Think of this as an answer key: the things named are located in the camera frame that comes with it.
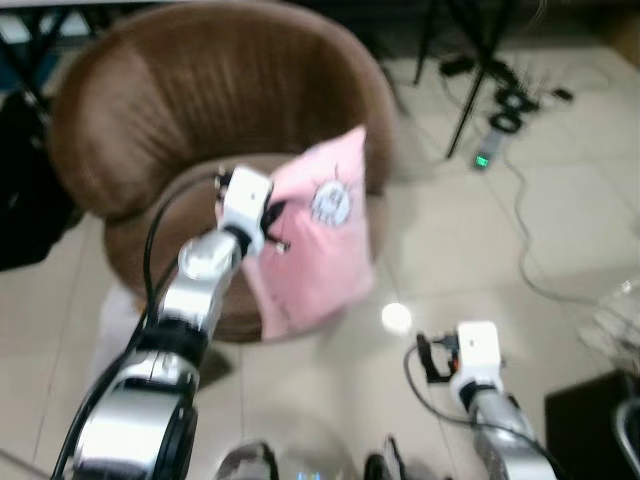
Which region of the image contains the pink printed pillow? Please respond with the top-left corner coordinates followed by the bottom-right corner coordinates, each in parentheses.
top-left (240, 124), bottom-right (380, 344)

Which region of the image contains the brown velvet tub sofa chair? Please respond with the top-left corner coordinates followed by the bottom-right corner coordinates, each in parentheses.
top-left (47, 0), bottom-right (402, 344)

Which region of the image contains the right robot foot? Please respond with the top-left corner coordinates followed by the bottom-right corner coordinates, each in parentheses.
top-left (364, 434), bottom-right (412, 480)

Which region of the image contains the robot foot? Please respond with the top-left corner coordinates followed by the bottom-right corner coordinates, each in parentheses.
top-left (214, 441), bottom-right (282, 480)
top-left (364, 434), bottom-right (412, 480)

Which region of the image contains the black cabinet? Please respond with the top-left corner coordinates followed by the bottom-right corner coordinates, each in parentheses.
top-left (544, 369), bottom-right (640, 480)

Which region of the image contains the clear plastic bag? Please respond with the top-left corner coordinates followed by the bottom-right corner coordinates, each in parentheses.
top-left (579, 279), bottom-right (640, 373)

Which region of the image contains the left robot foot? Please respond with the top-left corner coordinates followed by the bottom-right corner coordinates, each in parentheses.
top-left (214, 441), bottom-right (282, 480)

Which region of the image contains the grey power strip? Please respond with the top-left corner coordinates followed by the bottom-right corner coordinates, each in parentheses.
top-left (471, 129), bottom-right (514, 173)

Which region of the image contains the black tripod stand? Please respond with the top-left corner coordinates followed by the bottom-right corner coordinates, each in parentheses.
top-left (414, 0), bottom-right (523, 161)

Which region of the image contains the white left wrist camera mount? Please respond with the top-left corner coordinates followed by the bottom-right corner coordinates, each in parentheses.
top-left (217, 166), bottom-right (275, 242)

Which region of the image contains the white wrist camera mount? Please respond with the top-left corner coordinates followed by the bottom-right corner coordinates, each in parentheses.
top-left (217, 166), bottom-right (275, 242)
top-left (451, 321), bottom-right (504, 392)

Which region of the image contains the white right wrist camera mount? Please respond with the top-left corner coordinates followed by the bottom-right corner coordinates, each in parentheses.
top-left (451, 321), bottom-right (504, 392)

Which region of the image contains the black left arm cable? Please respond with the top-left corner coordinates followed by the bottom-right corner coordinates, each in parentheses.
top-left (55, 169), bottom-right (227, 480)

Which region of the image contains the white floor cable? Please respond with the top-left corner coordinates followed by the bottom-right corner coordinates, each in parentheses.
top-left (503, 158), bottom-right (623, 308)

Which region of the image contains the chrome tube frame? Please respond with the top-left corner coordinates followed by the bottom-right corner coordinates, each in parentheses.
top-left (611, 398), bottom-right (640, 473)

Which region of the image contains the black coiled cable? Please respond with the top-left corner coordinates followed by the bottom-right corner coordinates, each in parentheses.
top-left (488, 86), bottom-right (543, 134)

